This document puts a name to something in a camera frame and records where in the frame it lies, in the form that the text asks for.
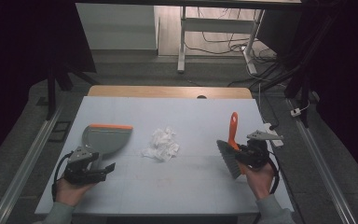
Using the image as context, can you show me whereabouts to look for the black tripod stand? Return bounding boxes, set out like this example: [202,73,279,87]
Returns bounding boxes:
[44,52,101,121]
[255,12,344,129]

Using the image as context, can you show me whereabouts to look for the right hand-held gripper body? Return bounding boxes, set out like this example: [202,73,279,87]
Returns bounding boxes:
[238,129,284,171]

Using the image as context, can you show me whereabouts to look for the crumpled white paper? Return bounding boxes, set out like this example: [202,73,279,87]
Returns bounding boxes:
[141,125,181,163]

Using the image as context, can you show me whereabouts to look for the black rectangular floor frame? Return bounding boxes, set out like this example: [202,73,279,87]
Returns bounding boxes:
[48,119,73,144]

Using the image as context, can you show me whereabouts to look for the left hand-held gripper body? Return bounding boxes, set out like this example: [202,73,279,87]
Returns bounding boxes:
[62,146,107,185]

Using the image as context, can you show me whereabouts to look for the person's left hand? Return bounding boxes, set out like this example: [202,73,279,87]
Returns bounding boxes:
[55,177,96,207]

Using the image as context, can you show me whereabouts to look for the white cabinet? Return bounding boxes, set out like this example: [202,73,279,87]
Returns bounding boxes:
[75,3,160,51]

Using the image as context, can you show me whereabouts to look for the tangle of black floor cables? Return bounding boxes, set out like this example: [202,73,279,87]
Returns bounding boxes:
[185,7,296,89]

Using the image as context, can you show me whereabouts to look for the white power strip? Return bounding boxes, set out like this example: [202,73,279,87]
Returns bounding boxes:
[263,122,284,148]

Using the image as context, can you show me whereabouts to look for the white table cover board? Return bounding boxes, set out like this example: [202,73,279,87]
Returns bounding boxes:
[34,95,295,217]

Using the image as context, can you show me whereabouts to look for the orange-handled grey brush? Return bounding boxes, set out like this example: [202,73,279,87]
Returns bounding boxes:
[215,111,247,180]

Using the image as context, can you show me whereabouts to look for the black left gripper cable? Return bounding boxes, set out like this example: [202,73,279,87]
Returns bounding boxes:
[51,151,75,203]

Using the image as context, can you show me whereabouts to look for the white desk frame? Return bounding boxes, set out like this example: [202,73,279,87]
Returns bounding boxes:
[176,5,267,76]

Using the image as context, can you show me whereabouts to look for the grey dustpan with orange edge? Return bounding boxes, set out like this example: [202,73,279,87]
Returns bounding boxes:
[81,123,134,172]

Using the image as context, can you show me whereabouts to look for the black curtain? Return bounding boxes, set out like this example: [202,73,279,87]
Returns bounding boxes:
[0,0,98,172]
[255,0,358,189]

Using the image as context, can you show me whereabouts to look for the person's right hand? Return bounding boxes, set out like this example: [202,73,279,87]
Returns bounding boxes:
[238,161,276,201]

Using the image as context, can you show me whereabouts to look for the aluminium floor rail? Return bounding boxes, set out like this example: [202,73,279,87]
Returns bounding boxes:
[0,105,63,224]
[287,98,358,224]

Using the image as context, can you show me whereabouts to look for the wooden table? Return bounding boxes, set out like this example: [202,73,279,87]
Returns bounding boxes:
[87,85,254,100]

